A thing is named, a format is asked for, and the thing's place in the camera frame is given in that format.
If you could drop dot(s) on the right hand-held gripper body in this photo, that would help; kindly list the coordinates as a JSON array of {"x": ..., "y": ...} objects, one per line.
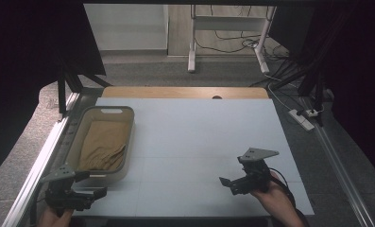
[{"x": 257, "y": 173}]

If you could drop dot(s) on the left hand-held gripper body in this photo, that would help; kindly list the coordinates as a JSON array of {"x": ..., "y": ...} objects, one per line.
[{"x": 60, "y": 192}]

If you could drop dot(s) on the khaki pants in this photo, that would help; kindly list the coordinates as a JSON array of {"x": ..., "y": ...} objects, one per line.
[{"x": 103, "y": 145}]

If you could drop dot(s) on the beige basket with grey rim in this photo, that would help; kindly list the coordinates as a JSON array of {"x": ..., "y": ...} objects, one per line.
[{"x": 130, "y": 126}]

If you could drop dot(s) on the person's left hand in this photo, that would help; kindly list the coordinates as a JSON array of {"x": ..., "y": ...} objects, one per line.
[{"x": 54, "y": 219}]

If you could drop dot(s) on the person's right hand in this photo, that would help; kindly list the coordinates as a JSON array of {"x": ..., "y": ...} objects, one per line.
[{"x": 276, "y": 198}]

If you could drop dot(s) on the white power strip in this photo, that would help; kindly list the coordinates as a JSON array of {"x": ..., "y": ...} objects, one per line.
[{"x": 301, "y": 120}]

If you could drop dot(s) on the black metal stand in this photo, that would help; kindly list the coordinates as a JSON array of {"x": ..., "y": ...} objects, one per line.
[
  {"x": 61, "y": 94},
  {"x": 314, "y": 85}
]

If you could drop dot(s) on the wooden table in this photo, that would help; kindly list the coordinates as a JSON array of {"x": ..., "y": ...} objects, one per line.
[{"x": 175, "y": 92}]

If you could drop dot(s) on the black curtain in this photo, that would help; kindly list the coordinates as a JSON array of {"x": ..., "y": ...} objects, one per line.
[
  {"x": 355, "y": 63},
  {"x": 24, "y": 47}
]

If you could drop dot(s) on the white cabinet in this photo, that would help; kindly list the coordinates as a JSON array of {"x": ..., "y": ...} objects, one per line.
[{"x": 128, "y": 28}]

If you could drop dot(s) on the aluminium rail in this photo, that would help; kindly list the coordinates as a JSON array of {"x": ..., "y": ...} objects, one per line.
[
  {"x": 40, "y": 170},
  {"x": 339, "y": 170}
]

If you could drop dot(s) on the white desk frame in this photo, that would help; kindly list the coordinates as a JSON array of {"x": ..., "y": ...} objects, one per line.
[{"x": 193, "y": 47}]

